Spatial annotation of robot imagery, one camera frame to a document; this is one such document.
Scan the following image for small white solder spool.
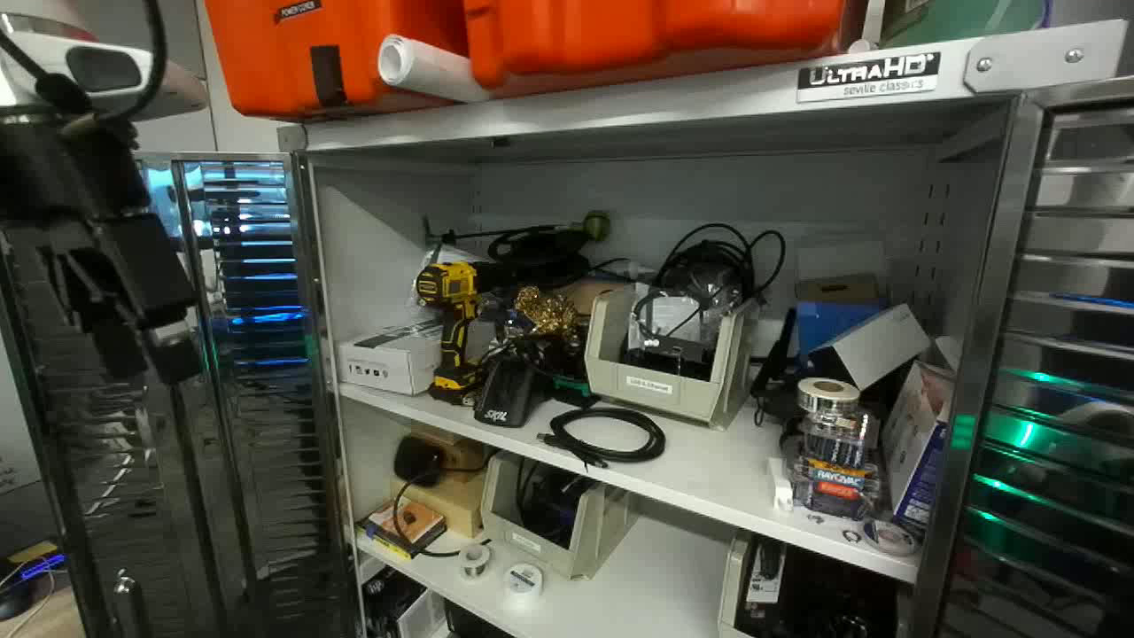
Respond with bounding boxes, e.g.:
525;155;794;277
458;539;492;581

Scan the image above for battery multipack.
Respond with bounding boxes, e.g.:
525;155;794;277
784;412;886;516

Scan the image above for white bin with black parts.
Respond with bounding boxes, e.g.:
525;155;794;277
713;535;900;638

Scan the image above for white label roll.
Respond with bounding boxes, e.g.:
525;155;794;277
789;373;864;420

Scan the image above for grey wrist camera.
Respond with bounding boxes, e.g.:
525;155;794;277
0;12;208;120

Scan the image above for grey metal shelf cabinet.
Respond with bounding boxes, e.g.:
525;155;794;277
277;15;1129;638

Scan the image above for rod with green knob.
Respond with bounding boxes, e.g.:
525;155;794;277
420;210;615;260

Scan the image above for orange and black device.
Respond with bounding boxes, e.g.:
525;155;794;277
366;501;452;560

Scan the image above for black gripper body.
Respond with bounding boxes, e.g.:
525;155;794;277
0;116;199;359

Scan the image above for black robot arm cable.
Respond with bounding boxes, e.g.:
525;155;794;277
111;0;171;123

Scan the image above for white rolled tube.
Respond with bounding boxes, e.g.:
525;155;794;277
373;31;492;106

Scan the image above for brass fitting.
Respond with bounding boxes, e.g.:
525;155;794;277
508;279;595;359

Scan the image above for wire rack right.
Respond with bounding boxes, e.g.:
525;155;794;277
906;81;1134;638

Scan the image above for orange case with black latch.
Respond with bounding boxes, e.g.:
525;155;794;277
203;0;470;120

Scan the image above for small white box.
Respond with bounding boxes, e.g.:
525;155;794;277
393;585;452;638

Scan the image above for black hand tool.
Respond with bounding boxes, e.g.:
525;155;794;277
747;308;809;420

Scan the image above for white device lower shelf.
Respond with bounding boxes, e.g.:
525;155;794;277
477;455;635;581

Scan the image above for white open box flap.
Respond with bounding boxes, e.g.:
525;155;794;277
827;300;935;392

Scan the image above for white cardboard box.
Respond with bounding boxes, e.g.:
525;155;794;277
333;324;443;399

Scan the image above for brown cardboard box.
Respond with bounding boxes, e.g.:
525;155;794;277
789;274;882;308

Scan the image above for black battery charger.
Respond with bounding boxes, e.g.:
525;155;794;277
470;333;551;431

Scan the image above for white tape roll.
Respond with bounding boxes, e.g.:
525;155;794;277
498;560;549;598

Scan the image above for black power adapter bundle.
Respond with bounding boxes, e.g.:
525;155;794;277
489;224;595;287

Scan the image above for white and blue box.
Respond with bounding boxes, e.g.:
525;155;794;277
882;359;955;527

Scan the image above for clear tape roll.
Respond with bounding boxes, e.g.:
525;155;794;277
864;515;921;560

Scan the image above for black cable bundle in bin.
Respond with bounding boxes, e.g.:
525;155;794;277
629;220;789;359

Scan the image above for wire rack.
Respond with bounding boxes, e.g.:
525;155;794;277
0;151;358;638
906;81;1134;638

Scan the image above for yellow black cordless drill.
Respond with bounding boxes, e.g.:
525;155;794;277
410;260;489;403

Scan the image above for wire rack left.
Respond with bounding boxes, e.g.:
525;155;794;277
0;151;358;638

